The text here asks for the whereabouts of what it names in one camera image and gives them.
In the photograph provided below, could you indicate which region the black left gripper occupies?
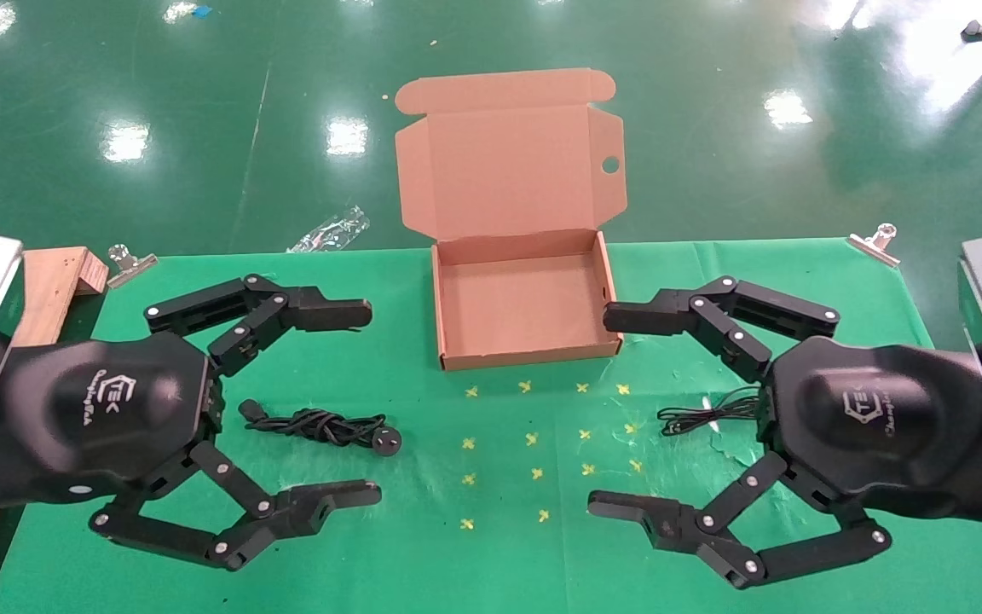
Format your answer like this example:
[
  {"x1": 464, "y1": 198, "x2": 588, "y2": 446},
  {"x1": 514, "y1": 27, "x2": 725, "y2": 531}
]
[{"x1": 0, "y1": 274, "x2": 383, "y2": 572}]

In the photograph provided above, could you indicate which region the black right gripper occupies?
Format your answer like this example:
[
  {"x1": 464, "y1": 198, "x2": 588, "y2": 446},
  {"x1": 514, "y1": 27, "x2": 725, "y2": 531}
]
[{"x1": 586, "y1": 275, "x2": 982, "y2": 591}]

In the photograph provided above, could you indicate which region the black knotted power cable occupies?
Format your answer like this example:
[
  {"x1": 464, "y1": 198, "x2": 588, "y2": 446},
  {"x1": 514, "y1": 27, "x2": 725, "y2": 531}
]
[{"x1": 238, "y1": 399, "x2": 402, "y2": 459}]

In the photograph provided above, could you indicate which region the brown cardboard mailer box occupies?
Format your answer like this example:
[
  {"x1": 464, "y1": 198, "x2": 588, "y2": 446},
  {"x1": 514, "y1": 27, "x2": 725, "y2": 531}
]
[{"x1": 394, "y1": 67, "x2": 628, "y2": 373}]

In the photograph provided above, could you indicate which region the clear plastic wrapper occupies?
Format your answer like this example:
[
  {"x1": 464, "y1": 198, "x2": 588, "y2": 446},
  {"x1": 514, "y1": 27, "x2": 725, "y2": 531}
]
[{"x1": 286, "y1": 205, "x2": 370, "y2": 254}]

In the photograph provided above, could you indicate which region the green cloth table mat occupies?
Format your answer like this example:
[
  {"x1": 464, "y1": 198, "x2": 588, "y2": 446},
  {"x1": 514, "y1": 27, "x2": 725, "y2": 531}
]
[{"x1": 0, "y1": 239, "x2": 982, "y2": 614}]

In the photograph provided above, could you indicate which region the silver binder clip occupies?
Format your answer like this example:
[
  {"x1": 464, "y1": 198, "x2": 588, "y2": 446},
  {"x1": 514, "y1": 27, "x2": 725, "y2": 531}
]
[
  {"x1": 107, "y1": 244, "x2": 158, "y2": 288},
  {"x1": 847, "y1": 223, "x2": 901, "y2": 268}
]

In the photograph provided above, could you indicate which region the wooden pallet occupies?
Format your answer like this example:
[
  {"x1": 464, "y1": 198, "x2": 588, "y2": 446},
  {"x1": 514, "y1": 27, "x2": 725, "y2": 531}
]
[{"x1": 0, "y1": 246, "x2": 109, "y2": 614}]

